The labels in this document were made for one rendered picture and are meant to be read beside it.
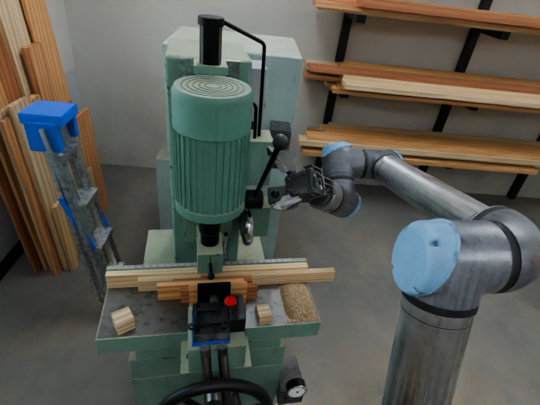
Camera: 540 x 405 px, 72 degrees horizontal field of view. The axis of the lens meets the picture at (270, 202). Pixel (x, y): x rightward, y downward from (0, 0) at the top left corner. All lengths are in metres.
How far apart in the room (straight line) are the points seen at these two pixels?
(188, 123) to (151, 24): 2.45
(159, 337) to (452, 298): 0.73
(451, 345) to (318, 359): 1.53
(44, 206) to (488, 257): 2.16
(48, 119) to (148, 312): 0.89
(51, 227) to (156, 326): 1.49
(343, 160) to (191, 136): 0.48
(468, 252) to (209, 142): 0.52
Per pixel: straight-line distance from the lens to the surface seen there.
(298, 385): 1.24
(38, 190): 2.33
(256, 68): 1.12
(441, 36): 3.43
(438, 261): 0.57
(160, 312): 1.10
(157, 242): 1.48
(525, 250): 0.66
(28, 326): 2.41
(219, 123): 0.77
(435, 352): 0.67
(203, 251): 1.02
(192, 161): 0.82
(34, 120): 1.70
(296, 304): 1.10
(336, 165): 1.08
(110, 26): 3.30
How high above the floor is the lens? 1.74
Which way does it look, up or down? 33 degrees down
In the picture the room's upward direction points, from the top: 7 degrees clockwise
